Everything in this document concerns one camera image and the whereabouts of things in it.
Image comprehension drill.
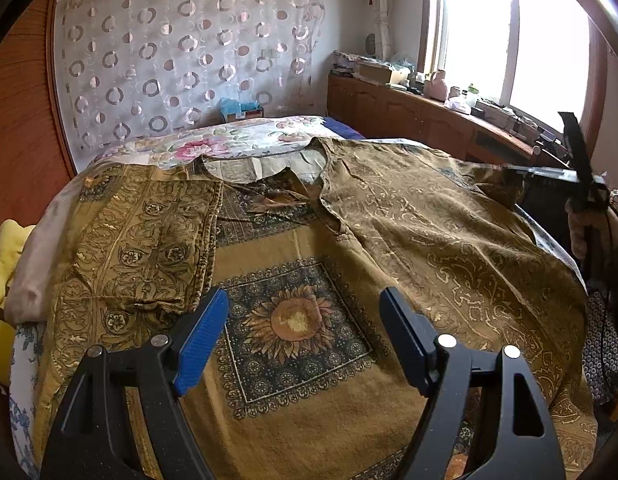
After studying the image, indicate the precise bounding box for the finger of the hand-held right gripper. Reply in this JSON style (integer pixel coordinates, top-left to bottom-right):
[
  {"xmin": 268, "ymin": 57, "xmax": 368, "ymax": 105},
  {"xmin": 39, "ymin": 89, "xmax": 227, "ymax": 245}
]
[
  {"xmin": 559, "ymin": 111, "xmax": 597, "ymax": 186},
  {"xmin": 504, "ymin": 166, "xmax": 607, "ymax": 184}
]

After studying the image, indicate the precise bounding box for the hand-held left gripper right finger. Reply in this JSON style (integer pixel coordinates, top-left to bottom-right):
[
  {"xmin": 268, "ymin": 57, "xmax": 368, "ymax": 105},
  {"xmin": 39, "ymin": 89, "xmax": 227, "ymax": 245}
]
[{"xmin": 380, "ymin": 287, "xmax": 567, "ymax": 480}]

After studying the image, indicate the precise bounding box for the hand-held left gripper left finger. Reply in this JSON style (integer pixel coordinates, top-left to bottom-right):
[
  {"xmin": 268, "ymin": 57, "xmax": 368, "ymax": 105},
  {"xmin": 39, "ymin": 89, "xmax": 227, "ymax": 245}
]
[{"xmin": 39, "ymin": 287, "xmax": 230, "ymax": 480}]

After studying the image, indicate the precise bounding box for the golden patterned shirt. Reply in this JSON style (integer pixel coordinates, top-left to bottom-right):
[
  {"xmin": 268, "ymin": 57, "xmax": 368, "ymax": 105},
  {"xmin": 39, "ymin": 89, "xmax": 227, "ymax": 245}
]
[{"xmin": 34, "ymin": 137, "xmax": 597, "ymax": 480}]

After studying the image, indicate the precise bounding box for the person's right hand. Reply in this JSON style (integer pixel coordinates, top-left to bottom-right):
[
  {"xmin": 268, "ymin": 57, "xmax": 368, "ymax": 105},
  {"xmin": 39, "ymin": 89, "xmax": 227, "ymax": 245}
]
[{"xmin": 566, "ymin": 207, "xmax": 589, "ymax": 260}]

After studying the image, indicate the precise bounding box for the grey box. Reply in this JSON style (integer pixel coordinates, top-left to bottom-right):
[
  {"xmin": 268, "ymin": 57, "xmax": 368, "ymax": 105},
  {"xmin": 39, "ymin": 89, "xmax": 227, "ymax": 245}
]
[{"xmin": 474, "ymin": 100, "xmax": 520, "ymax": 128}]

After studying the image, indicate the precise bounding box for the navy dotted clothing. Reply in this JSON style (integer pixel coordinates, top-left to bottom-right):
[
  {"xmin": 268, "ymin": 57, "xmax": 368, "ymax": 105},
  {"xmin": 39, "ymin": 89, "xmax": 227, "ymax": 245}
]
[{"xmin": 582, "ymin": 287, "xmax": 618, "ymax": 403}]

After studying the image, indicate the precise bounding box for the window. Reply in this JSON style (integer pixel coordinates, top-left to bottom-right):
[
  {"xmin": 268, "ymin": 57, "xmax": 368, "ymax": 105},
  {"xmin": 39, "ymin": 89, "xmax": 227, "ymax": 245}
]
[{"xmin": 423, "ymin": 0, "xmax": 610, "ymax": 126}]

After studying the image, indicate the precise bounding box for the pink jug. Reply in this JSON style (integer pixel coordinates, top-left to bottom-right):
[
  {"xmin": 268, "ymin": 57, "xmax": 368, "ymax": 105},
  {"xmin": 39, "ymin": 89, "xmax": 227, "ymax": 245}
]
[{"xmin": 426, "ymin": 70, "xmax": 450, "ymax": 102}]

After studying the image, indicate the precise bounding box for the wooden cabinet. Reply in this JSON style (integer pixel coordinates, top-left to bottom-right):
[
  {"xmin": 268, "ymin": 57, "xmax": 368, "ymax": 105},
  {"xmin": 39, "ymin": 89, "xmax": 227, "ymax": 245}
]
[{"xmin": 326, "ymin": 72, "xmax": 545, "ymax": 166}]

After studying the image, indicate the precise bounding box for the pale pink pillow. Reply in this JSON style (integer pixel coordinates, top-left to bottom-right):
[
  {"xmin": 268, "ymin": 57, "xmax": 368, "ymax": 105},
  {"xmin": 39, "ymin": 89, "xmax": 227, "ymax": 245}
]
[{"xmin": 6, "ymin": 180, "xmax": 84, "ymax": 323}]

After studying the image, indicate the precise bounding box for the bed with floral sheets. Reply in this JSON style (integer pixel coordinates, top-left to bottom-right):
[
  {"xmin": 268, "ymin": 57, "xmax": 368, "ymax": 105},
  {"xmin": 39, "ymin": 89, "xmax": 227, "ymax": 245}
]
[{"xmin": 9, "ymin": 320, "xmax": 46, "ymax": 476}]

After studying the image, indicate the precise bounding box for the pink floral blanket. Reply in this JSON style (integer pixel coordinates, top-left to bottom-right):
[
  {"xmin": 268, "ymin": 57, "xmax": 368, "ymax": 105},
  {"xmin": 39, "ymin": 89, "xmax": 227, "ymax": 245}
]
[{"xmin": 94, "ymin": 115, "xmax": 335, "ymax": 171}]

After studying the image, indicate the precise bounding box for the cardboard box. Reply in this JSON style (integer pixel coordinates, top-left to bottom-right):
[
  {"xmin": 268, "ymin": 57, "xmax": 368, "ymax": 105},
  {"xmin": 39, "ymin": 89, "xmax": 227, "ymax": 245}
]
[{"xmin": 354, "ymin": 60, "xmax": 410, "ymax": 86}]

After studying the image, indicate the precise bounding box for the navy blanket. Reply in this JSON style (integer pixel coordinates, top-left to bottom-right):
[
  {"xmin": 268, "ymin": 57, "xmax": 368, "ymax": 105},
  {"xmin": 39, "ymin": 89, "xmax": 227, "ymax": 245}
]
[{"xmin": 324, "ymin": 116, "xmax": 366, "ymax": 141}]

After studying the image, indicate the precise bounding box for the blue box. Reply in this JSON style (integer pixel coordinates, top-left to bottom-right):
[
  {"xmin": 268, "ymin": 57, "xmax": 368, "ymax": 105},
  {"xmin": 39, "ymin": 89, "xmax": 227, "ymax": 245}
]
[{"xmin": 219, "ymin": 97, "xmax": 265, "ymax": 121}]

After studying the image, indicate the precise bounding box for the pile of papers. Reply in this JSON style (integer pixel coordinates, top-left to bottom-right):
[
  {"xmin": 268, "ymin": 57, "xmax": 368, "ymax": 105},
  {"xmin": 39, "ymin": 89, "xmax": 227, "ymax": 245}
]
[{"xmin": 331, "ymin": 51, "xmax": 370, "ymax": 78}]

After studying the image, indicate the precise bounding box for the lace window curtain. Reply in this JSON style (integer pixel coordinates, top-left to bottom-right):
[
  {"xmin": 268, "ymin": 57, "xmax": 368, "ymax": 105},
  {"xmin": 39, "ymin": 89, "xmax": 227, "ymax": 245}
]
[{"xmin": 359, "ymin": 0, "xmax": 396, "ymax": 61}]

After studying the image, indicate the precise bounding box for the wooden wardrobe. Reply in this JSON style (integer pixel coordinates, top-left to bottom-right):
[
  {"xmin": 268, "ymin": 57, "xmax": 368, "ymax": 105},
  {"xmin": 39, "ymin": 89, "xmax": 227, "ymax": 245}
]
[{"xmin": 0, "ymin": 0, "xmax": 80, "ymax": 256}]

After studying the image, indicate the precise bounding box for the white circle pattern curtain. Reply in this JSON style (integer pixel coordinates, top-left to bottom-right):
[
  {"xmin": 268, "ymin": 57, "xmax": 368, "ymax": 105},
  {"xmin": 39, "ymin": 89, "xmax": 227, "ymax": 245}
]
[{"xmin": 56, "ymin": 0, "xmax": 326, "ymax": 161}]

